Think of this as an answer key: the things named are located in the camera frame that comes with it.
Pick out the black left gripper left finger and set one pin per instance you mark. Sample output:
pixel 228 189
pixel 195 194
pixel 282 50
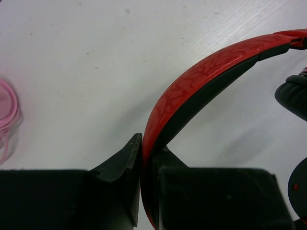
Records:
pixel 103 198

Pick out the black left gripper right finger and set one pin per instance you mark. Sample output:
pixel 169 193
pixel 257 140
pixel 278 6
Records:
pixel 186 198

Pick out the red black headphones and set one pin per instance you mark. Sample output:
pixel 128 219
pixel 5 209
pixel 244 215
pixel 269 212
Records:
pixel 197 86

